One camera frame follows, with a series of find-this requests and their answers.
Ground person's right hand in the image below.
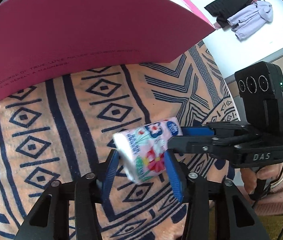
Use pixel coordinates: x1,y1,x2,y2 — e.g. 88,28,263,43
240,160,283,195

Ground purple jacket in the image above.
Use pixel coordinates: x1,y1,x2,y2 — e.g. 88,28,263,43
226,0,273,41

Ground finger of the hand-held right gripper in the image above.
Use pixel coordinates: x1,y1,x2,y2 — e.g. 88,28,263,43
167,135,237,159
174,121,259,140

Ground olive green cloth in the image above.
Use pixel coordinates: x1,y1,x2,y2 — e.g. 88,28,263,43
254,205,283,240

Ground floral tissue pack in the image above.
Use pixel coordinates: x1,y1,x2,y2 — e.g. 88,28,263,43
113,116,184,184

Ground pink cardboard box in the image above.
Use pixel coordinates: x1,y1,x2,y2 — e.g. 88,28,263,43
0,0,217,103

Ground black jacket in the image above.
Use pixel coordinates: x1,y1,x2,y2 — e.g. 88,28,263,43
204,0,253,29

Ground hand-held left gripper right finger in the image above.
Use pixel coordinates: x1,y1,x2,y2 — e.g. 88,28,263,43
163,151,265,240

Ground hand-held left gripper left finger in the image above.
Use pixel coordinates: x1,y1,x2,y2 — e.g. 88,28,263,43
14,149,120,240

